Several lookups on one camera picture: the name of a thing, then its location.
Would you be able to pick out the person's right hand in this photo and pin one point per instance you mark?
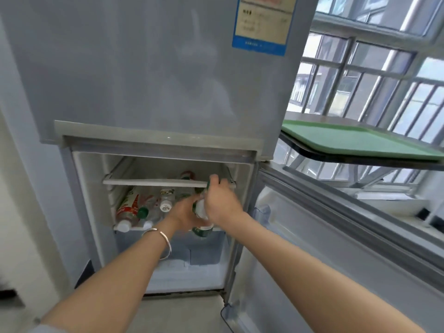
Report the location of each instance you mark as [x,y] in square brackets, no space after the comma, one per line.
[223,204]

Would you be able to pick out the person's left hand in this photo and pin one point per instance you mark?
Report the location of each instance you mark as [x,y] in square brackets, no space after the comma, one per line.
[180,218]

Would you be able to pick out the person's right fingers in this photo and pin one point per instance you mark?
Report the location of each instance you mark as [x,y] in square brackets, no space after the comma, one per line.
[217,182]

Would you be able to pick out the person's left fingers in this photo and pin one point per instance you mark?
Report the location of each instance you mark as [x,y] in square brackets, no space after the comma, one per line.
[195,201]

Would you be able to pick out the green and white bottle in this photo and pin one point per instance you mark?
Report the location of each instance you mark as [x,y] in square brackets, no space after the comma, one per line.
[202,231]

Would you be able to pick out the person's right forearm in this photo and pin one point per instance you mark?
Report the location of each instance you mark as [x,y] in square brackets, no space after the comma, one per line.
[312,273]

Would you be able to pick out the person's left forearm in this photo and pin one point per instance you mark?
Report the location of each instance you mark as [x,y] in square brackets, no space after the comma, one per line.
[114,284]

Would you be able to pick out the red and green bottle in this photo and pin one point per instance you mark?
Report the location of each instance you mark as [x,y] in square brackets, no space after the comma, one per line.
[187,175]

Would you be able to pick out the clear bottle with white cap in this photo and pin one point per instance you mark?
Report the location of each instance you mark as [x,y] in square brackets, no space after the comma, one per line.
[167,201]

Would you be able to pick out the white-rimmed glass fridge shelf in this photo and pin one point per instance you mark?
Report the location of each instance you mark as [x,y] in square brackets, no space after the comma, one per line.
[156,182]

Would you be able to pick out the clear crisper drawer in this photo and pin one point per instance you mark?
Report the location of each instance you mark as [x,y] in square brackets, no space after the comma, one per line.
[173,244]

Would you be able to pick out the green cap bottle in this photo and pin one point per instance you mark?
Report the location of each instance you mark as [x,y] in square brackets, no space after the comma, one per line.
[143,212]

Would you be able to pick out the red label bottle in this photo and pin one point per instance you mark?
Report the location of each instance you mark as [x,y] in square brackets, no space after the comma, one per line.
[127,204]

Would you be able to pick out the small white cap bottle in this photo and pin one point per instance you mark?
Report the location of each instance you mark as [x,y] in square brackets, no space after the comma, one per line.
[122,226]

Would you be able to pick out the dark-edged table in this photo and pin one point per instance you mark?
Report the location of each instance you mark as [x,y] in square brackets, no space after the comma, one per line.
[312,154]

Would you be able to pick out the silver refrigerator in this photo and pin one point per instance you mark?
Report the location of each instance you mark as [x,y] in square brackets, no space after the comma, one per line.
[156,83]

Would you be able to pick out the silver refrigerator door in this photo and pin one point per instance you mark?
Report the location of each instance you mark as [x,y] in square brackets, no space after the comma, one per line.
[329,246]

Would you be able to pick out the green plastic tray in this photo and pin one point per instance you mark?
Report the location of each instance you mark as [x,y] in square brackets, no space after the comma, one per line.
[353,140]

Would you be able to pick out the blue and white label sticker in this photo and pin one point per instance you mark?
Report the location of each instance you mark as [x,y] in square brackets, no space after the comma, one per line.
[264,20]

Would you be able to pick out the metal window grille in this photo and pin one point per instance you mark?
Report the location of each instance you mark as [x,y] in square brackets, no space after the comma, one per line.
[364,65]

